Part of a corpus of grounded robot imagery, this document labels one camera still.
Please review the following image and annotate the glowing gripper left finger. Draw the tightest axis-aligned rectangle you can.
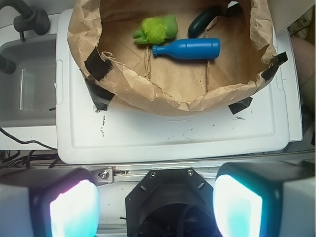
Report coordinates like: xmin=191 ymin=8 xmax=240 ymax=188
xmin=0 ymin=168 xmax=100 ymax=237

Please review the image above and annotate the black cable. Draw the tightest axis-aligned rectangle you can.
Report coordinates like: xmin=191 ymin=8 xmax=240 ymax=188
xmin=0 ymin=127 xmax=58 ymax=151

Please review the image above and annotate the grey toy sink basin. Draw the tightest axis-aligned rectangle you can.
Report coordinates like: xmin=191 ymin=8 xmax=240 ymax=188
xmin=0 ymin=34 xmax=56 ymax=127

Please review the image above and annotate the blue plastic bottle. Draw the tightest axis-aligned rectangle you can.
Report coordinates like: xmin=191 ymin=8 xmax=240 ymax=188
xmin=152 ymin=38 xmax=221 ymax=60

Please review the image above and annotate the black tape strip left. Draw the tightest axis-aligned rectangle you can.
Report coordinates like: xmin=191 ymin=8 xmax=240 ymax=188
xmin=84 ymin=47 xmax=114 ymax=111

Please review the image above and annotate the green plush toy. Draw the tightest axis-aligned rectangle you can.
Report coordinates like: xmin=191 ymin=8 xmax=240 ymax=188
xmin=132 ymin=14 xmax=178 ymax=45

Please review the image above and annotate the black tape strip bottom right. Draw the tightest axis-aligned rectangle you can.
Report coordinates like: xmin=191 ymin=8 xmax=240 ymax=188
xmin=229 ymin=97 xmax=253 ymax=115

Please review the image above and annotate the brown paper bag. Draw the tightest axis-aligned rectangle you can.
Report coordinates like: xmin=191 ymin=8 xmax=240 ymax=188
xmin=68 ymin=0 xmax=277 ymax=117

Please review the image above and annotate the black octagonal mount plate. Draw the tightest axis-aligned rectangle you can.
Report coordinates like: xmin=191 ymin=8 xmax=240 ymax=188
xmin=125 ymin=169 xmax=218 ymax=237

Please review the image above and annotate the white plastic bin lid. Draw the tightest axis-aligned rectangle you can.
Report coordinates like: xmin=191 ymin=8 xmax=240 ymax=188
xmin=56 ymin=9 xmax=290 ymax=164

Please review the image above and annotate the dark green cucumber toy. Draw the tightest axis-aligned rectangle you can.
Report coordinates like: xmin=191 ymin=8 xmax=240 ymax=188
xmin=188 ymin=6 xmax=222 ymax=38

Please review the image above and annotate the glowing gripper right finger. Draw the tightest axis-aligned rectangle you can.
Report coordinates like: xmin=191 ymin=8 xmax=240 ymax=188
xmin=213 ymin=161 xmax=316 ymax=237

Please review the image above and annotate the black tape strip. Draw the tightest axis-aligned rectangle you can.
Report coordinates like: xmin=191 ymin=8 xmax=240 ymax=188
xmin=84 ymin=47 xmax=114 ymax=111
xmin=229 ymin=97 xmax=253 ymax=115
xmin=261 ymin=52 xmax=288 ymax=86

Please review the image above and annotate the aluminium frame rail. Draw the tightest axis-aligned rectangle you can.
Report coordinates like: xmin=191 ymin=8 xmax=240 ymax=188
xmin=88 ymin=153 xmax=316 ymax=186

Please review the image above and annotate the dark grey toy faucet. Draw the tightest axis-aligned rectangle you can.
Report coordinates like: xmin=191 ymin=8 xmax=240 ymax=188
xmin=0 ymin=0 xmax=50 ymax=41

